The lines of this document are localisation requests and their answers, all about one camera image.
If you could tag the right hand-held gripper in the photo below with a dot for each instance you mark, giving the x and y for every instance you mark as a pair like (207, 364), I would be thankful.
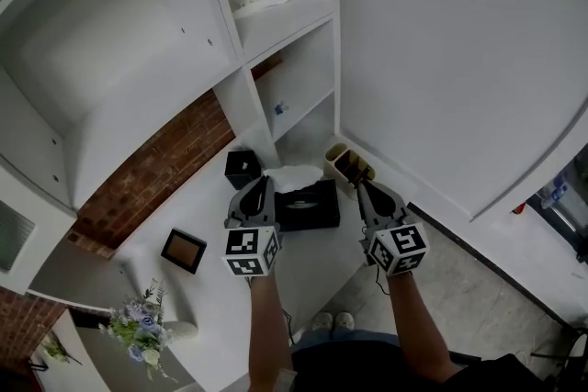
(397, 248)

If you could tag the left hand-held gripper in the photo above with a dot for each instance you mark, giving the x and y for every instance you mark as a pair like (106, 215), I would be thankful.
(250, 248)

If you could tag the white paper sheet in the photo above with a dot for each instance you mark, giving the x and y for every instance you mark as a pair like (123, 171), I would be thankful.
(294, 176)

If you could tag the person's right forearm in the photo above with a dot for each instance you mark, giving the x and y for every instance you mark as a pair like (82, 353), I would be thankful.
(418, 330)

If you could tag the person's left forearm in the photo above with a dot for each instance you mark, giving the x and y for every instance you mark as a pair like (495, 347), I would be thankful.
(271, 335)

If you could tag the black leather tissue box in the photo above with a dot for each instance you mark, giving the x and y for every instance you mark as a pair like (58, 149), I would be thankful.
(317, 216)

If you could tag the black square pen holder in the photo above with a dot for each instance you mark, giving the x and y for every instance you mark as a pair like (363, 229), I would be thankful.
(243, 170)

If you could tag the cream desk organizer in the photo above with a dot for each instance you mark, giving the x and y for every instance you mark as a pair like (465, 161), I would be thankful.
(335, 160)

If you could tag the white desk with drawers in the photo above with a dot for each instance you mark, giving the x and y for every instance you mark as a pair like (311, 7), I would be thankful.
(312, 252)

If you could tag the small binder clip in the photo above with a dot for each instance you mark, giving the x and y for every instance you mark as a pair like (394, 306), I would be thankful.
(281, 108)

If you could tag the person's right white shoe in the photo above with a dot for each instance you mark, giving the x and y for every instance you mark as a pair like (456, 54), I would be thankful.
(344, 321)

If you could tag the person's white shoe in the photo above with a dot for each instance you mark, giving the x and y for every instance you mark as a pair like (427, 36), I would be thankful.
(344, 321)
(322, 321)

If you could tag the person's left white shoe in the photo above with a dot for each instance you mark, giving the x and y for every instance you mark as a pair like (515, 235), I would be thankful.
(322, 321)

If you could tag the person's dark clothing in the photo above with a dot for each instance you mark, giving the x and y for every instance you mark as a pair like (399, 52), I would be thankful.
(358, 362)

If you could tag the blue white flower bouquet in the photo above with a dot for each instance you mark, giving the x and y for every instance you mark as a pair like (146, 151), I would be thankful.
(138, 326)

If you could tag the clear water bottle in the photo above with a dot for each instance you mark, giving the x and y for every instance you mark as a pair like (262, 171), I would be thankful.
(556, 190)

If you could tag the black framed window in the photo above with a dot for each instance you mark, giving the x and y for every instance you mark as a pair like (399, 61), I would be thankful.
(569, 197)

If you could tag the white shelf cabinet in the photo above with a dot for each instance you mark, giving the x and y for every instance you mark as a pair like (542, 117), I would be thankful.
(115, 36)

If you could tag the ribbed glass cabinet door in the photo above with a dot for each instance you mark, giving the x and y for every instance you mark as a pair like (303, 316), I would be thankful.
(14, 234)

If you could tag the small white flower sprig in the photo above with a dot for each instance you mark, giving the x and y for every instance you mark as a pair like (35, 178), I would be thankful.
(57, 349)

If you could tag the black folding stand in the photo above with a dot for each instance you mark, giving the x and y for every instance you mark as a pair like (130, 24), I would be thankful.
(581, 349)

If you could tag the white low cabinet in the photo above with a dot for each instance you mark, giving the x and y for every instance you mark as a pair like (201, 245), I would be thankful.
(69, 381)

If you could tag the black picture frame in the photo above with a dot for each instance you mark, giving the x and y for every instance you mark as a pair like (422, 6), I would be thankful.
(184, 249)

